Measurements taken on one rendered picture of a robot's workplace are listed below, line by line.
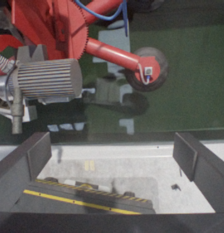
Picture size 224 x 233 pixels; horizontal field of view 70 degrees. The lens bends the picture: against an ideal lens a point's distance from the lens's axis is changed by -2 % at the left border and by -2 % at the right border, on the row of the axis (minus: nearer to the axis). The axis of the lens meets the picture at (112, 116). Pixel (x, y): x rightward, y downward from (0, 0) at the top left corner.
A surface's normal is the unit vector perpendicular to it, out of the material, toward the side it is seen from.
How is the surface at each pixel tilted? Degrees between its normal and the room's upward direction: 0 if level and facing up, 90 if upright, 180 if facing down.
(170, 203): 0
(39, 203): 0
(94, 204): 0
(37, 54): 26
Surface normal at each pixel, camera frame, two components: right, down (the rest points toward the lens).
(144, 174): -0.13, -0.14
